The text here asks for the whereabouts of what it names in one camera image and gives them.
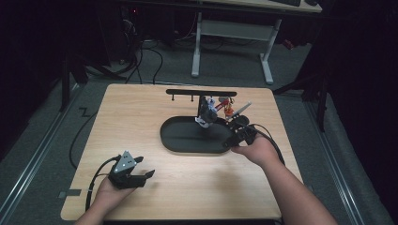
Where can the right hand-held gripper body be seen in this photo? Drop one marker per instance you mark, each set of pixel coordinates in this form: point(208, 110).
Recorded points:
point(242, 134)

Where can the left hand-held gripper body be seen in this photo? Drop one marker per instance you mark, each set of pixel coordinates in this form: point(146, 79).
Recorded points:
point(125, 173)

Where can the black key rack with tray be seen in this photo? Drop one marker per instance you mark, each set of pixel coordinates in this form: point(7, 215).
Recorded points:
point(194, 136)

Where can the person's right hand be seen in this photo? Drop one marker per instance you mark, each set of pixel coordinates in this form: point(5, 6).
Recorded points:
point(259, 151)

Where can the person's left hand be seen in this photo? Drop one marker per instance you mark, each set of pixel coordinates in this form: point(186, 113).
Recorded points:
point(109, 195)

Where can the grey tape strip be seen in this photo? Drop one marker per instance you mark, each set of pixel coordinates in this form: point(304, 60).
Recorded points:
point(70, 193)

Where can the black metal stand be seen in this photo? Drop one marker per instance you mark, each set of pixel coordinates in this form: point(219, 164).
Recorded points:
point(320, 100)
point(65, 81)

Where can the white-framed wooden desk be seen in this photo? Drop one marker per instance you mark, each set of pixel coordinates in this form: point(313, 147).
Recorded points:
point(234, 29)

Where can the black keyboard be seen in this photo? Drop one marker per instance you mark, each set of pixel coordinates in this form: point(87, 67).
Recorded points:
point(286, 2)

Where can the black computer tower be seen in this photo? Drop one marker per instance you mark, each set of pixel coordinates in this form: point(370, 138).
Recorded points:
point(130, 28)

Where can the black computer mouse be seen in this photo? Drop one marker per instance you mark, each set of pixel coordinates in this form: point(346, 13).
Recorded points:
point(311, 2)

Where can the metal floor rail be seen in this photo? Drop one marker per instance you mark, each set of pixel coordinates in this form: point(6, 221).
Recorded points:
point(34, 156)
point(338, 162)

